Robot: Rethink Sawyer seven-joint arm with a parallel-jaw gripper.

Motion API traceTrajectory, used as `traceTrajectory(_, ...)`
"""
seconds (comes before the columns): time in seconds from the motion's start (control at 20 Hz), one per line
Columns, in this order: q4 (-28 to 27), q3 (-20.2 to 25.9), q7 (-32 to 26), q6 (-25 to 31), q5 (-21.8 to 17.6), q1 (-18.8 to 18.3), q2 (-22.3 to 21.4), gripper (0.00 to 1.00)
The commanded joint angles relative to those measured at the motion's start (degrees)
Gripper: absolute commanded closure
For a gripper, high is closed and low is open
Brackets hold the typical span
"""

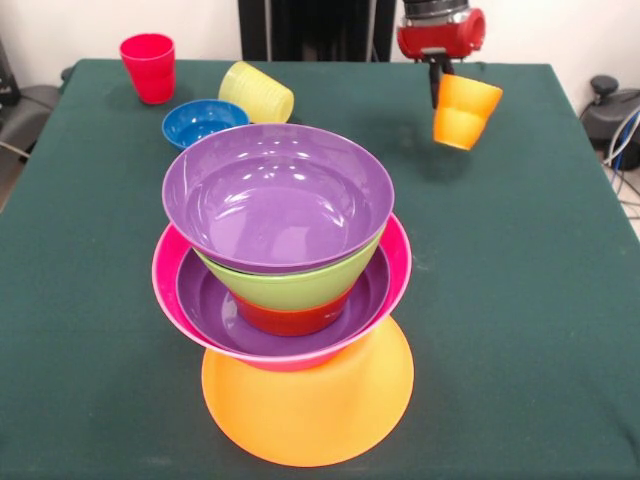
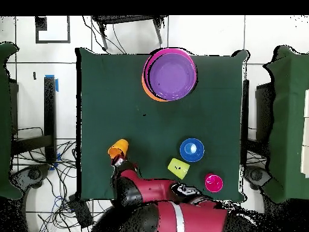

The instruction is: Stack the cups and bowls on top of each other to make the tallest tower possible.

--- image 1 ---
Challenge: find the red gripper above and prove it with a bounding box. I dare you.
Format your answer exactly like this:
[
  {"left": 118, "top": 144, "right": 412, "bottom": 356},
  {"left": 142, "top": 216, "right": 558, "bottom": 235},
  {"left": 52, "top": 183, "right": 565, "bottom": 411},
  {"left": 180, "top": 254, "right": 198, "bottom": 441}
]
[{"left": 397, "top": 7, "right": 486, "bottom": 110}]

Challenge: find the orange plastic cup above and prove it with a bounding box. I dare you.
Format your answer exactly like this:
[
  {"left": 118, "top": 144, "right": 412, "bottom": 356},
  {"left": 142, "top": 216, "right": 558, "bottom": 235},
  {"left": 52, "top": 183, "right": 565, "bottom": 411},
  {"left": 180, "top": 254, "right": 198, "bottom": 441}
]
[{"left": 432, "top": 73, "right": 504, "bottom": 151}]

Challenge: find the yellow plastic cup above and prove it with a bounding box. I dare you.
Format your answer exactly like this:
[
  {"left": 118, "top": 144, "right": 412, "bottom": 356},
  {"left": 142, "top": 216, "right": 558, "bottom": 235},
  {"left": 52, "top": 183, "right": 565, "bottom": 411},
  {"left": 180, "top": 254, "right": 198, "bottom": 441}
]
[{"left": 217, "top": 60, "right": 295, "bottom": 124}]

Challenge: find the purple plastic bowl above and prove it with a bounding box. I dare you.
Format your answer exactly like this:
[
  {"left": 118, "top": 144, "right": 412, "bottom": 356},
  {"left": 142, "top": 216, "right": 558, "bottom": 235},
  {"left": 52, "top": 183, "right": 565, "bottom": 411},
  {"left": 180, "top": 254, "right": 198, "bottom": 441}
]
[
  {"left": 161, "top": 123, "right": 396, "bottom": 275},
  {"left": 175, "top": 244, "right": 392, "bottom": 357}
]

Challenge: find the small blue plastic bowl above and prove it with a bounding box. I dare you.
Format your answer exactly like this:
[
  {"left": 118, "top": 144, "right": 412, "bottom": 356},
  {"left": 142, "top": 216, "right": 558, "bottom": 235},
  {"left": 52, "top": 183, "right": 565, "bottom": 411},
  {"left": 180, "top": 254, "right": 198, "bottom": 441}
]
[{"left": 161, "top": 98, "right": 251, "bottom": 151}]

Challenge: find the green plastic bowl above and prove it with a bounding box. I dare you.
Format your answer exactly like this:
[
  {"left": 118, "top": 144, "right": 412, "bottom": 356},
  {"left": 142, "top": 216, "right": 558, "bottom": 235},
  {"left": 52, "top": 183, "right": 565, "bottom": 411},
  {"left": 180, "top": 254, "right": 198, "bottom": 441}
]
[{"left": 192, "top": 227, "right": 389, "bottom": 312}]

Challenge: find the small red-orange plastic bowl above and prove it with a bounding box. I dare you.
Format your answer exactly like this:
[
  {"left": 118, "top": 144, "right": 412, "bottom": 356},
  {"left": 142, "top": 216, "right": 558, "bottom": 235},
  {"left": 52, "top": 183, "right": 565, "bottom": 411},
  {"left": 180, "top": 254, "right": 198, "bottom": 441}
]
[{"left": 232, "top": 289, "right": 354, "bottom": 337}]

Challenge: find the large pink plastic bowl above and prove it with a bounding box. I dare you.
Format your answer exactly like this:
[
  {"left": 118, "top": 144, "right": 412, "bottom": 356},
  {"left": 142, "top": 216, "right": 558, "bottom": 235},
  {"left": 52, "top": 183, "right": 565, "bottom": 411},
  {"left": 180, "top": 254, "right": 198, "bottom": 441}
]
[{"left": 151, "top": 212, "right": 414, "bottom": 372}]

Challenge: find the large orange plastic bowl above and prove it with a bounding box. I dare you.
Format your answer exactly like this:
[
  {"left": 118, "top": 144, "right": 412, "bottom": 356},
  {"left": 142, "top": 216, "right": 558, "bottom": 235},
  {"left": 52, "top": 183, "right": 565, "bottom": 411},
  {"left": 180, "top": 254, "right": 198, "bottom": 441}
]
[{"left": 201, "top": 315, "right": 415, "bottom": 469}]

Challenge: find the red plastic cup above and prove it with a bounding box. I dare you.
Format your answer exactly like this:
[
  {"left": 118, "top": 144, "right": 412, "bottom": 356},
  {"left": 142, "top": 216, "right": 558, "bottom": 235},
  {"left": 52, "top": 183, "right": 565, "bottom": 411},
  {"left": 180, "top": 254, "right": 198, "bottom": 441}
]
[{"left": 119, "top": 32, "right": 177, "bottom": 105}]

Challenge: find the dark green table cloth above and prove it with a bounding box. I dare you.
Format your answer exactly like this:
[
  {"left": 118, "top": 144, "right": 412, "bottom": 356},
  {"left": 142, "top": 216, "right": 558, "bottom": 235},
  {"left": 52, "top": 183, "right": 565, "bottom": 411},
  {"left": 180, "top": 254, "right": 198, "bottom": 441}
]
[{"left": 0, "top": 58, "right": 640, "bottom": 480}]

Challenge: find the tangle of cables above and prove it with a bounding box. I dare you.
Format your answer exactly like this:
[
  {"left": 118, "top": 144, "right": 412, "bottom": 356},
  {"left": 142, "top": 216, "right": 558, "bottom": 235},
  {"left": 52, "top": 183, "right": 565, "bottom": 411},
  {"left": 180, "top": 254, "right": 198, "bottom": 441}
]
[{"left": 602, "top": 107, "right": 640, "bottom": 221}]

